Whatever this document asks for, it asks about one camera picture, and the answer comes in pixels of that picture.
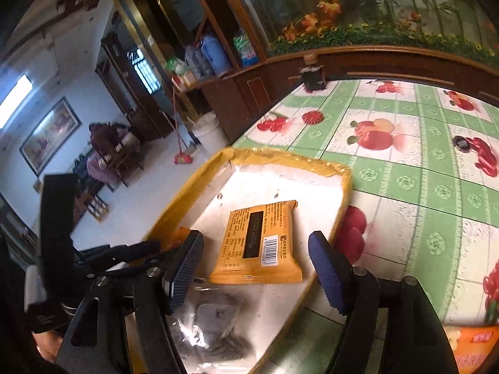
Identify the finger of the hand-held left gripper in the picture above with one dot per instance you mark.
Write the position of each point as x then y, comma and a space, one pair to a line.
128, 251

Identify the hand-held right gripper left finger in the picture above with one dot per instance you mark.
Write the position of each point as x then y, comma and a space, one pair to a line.
181, 270

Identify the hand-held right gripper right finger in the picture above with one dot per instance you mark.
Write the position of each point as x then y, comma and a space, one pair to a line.
327, 272

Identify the orange barcode snack packet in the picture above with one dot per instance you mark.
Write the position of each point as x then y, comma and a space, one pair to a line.
269, 265

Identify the dark shiny snack packet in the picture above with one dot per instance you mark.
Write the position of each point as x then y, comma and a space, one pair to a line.
222, 319

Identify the yellow taped foam box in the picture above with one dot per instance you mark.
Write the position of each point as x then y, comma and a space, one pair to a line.
280, 179

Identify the orange cracker packet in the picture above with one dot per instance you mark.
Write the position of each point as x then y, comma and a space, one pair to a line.
473, 346

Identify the person's left hand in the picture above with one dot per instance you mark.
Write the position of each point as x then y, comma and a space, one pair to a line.
48, 344

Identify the small wooden stool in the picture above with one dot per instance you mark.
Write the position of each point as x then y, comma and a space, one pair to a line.
96, 206

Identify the wooden chair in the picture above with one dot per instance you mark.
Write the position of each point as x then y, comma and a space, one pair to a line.
126, 156

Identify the red broom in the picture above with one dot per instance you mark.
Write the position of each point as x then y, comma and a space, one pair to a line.
183, 158

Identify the fruit print tablecloth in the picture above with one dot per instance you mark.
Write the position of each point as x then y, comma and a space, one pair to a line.
429, 202

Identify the bright ceiling light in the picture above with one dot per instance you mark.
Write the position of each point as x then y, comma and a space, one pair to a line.
13, 99

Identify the white plastic bucket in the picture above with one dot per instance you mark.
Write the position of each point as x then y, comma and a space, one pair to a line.
210, 132

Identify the barred window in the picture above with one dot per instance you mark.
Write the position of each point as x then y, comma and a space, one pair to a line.
143, 71

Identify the small cardboard boxes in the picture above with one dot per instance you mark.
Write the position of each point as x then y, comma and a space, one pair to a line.
187, 80

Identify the green and white bag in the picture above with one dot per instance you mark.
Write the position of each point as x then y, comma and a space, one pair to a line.
175, 65

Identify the small black jar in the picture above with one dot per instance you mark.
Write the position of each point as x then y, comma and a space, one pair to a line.
312, 74

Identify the grey thermos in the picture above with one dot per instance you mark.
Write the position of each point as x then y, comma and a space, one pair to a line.
195, 61

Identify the blue thermos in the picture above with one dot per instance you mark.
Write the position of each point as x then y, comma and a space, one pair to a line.
216, 54

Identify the framed wall painting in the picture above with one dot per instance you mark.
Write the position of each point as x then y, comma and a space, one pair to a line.
48, 134

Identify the gold door frame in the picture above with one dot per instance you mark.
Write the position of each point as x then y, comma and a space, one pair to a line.
134, 19

